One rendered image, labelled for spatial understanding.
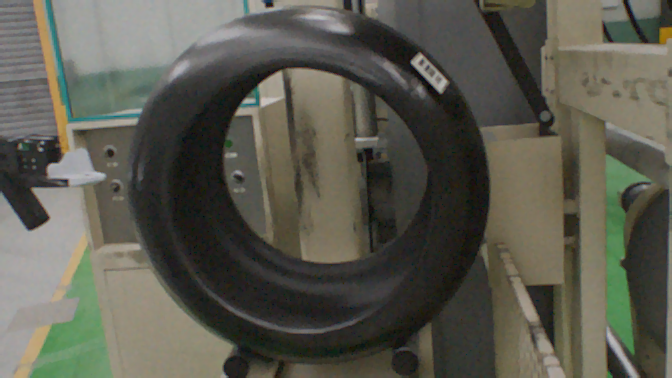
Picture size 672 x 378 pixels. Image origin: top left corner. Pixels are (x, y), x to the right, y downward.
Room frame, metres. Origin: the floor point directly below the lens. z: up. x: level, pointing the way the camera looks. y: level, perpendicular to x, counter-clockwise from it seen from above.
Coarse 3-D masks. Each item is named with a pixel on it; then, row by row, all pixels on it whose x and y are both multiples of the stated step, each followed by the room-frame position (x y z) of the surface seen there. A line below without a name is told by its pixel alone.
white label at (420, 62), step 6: (420, 54) 0.92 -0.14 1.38; (414, 60) 0.89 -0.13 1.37; (420, 60) 0.90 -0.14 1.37; (426, 60) 0.92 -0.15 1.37; (420, 66) 0.89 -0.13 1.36; (426, 66) 0.90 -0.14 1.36; (432, 66) 0.92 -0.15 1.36; (420, 72) 0.89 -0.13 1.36; (426, 72) 0.89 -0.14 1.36; (432, 72) 0.90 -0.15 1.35; (438, 72) 0.92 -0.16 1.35; (426, 78) 0.89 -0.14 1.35; (432, 78) 0.89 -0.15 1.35; (438, 78) 0.90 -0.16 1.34; (444, 78) 0.91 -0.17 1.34; (432, 84) 0.88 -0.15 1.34; (438, 84) 0.89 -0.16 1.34; (444, 84) 0.90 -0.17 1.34; (438, 90) 0.88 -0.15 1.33
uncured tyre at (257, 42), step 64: (192, 64) 0.94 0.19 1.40; (256, 64) 0.91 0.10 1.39; (320, 64) 0.90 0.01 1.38; (384, 64) 0.90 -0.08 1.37; (192, 128) 1.20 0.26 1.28; (448, 128) 0.89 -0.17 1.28; (128, 192) 0.99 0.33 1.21; (192, 192) 1.20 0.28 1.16; (448, 192) 0.88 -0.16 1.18; (192, 256) 1.11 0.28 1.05; (256, 256) 1.20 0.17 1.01; (384, 256) 1.17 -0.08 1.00; (448, 256) 0.89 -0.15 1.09; (256, 320) 0.92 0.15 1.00; (320, 320) 1.10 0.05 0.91; (384, 320) 0.90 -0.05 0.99
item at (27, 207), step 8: (0, 176) 1.08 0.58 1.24; (8, 176) 1.09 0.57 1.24; (0, 184) 1.08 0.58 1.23; (8, 184) 1.08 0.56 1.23; (8, 192) 1.08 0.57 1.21; (16, 192) 1.08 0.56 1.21; (24, 192) 1.10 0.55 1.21; (32, 192) 1.12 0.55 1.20; (8, 200) 1.08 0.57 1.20; (16, 200) 1.08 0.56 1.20; (24, 200) 1.09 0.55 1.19; (32, 200) 1.11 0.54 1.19; (16, 208) 1.08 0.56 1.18; (24, 208) 1.08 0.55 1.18; (32, 208) 1.09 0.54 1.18; (40, 208) 1.11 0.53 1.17; (24, 216) 1.08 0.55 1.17; (32, 216) 1.08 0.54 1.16; (40, 216) 1.10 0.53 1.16; (48, 216) 1.12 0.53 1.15; (24, 224) 1.08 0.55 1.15; (32, 224) 1.08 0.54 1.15; (40, 224) 1.09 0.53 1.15
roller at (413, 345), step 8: (416, 336) 0.99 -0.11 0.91; (400, 344) 0.95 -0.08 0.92; (408, 344) 0.94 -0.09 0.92; (416, 344) 0.96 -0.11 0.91; (392, 352) 0.94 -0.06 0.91; (400, 352) 0.92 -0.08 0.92; (408, 352) 0.92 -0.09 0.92; (416, 352) 0.93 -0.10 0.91; (392, 360) 0.92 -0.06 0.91; (400, 360) 0.92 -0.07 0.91; (408, 360) 0.92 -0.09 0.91; (416, 360) 0.92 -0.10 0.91; (400, 368) 0.92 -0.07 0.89; (408, 368) 0.92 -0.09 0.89; (416, 368) 0.92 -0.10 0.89
